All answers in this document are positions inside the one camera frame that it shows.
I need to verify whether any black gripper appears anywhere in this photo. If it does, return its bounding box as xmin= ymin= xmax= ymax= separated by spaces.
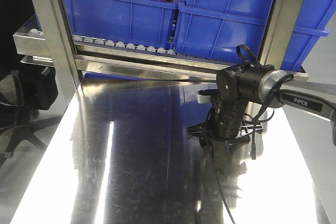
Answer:
xmin=187 ymin=95 xmax=263 ymax=151

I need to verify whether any black office chair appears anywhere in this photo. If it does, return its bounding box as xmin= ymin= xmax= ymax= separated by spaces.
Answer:
xmin=1 ymin=70 xmax=62 ymax=165

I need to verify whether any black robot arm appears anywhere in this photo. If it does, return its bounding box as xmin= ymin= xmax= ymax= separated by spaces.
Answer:
xmin=187 ymin=63 xmax=335 ymax=148

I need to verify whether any right blue plastic bin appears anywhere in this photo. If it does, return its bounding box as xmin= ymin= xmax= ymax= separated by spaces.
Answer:
xmin=174 ymin=0 xmax=335 ymax=71

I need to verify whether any stainless steel rack frame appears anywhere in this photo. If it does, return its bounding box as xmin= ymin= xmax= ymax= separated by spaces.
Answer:
xmin=14 ymin=0 xmax=303 ymax=97

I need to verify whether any blue plastic bin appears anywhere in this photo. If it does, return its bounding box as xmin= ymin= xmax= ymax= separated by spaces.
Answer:
xmin=20 ymin=0 xmax=179 ymax=49
xmin=174 ymin=0 xmax=335 ymax=71

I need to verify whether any left blue plastic bin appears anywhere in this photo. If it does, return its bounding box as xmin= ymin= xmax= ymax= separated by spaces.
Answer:
xmin=20 ymin=0 xmax=179 ymax=49

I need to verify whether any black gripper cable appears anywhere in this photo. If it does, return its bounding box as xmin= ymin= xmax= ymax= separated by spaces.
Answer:
xmin=199 ymin=44 xmax=295 ymax=224

